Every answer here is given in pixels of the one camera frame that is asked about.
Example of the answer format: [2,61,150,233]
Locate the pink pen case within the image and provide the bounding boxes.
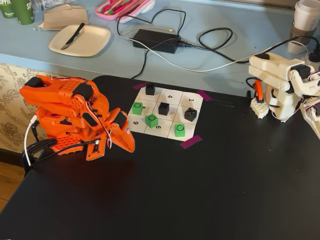
[94,0,156,21]

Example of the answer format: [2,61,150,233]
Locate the green cube with circle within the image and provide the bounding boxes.
[144,112,159,128]
[131,101,144,115]
[174,122,186,138]

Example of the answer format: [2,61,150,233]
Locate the white case lid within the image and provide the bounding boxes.
[117,0,156,25]

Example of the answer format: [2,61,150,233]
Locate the brown paper napkin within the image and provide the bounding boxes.
[38,3,90,32]

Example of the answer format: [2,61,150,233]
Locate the black power adapter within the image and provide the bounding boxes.
[131,28,182,54]

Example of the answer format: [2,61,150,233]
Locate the purple tape strip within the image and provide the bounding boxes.
[132,81,149,91]
[196,89,213,102]
[179,134,203,150]

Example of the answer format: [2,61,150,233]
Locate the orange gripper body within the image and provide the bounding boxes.
[106,107,131,138]

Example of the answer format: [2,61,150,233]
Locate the black adapter output cable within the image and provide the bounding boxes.
[116,8,187,80]

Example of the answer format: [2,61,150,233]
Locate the clear plastic container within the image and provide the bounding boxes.
[32,0,76,12]

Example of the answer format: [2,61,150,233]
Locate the green paper cup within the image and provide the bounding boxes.
[14,0,35,26]
[0,0,18,19]

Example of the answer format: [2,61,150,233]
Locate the white lidded coffee cup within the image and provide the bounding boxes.
[286,0,320,54]

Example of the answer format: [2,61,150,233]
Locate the white usb cable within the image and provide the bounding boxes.
[23,113,40,167]

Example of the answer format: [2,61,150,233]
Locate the long white cable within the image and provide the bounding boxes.
[119,26,308,73]

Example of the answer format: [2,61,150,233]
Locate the white studded base block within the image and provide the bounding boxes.
[250,96,271,120]

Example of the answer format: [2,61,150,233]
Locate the black mains power cable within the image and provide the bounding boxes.
[178,26,251,63]

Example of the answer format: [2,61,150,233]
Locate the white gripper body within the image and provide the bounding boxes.
[300,94,320,119]

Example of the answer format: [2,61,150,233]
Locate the beige square plate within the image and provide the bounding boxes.
[48,23,112,58]

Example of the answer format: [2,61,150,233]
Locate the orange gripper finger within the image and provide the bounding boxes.
[116,123,136,152]
[109,135,130,152]

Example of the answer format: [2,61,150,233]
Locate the white numbered grid paper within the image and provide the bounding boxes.
[127,84,205,143]

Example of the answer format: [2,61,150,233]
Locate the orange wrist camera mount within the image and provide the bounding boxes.
[85,139,105,161]

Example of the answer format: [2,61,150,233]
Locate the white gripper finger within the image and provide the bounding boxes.
[299,103,320,140]

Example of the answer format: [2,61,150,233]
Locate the black table clamp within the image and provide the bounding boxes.
[20,138,58,173]

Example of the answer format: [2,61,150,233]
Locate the black cube with cross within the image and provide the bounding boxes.
[184,106,199,123]
[144,83,156,96]
[158,101,171,116]

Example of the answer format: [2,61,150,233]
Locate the orange table clamp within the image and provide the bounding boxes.
[251,77,265,104]

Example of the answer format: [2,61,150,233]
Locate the black camera cable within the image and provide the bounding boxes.
[31,140,101,165]

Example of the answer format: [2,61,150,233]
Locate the black plastic knife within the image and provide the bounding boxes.
[59,22,86,50]

